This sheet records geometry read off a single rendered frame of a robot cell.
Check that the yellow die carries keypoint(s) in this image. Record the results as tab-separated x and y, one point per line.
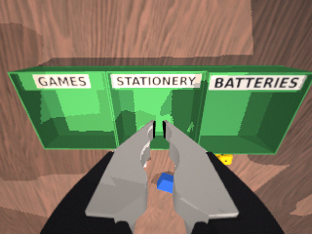
225	158

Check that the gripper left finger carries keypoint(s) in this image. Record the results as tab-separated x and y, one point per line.
114	189

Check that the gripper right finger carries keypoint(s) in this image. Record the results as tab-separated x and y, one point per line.
205	189

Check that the blue and white eraser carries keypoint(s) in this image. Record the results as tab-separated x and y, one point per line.
165	182

